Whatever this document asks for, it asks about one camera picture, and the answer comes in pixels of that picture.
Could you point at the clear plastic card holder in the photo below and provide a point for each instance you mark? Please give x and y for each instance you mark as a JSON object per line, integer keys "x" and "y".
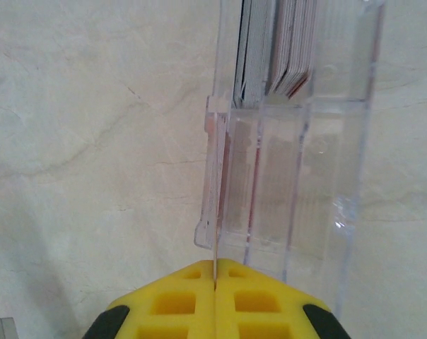
{"x": 323, "y": 176}

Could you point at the red card stack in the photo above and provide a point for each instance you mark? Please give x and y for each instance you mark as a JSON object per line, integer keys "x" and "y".
{"x": 295, "y": 42}

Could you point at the blue card stack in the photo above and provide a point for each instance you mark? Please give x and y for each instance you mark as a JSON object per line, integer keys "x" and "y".
{"x": 256, "y": 53}

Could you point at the white card red circles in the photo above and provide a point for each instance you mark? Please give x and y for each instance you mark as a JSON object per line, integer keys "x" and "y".
{"x": 215, "y": 197}

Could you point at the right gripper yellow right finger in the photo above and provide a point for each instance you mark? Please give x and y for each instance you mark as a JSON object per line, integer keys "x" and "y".
{"x": 227, "y": 310}

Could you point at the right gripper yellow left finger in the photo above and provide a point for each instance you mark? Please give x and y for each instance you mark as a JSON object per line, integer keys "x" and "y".
{"x": 203, "y": 310}

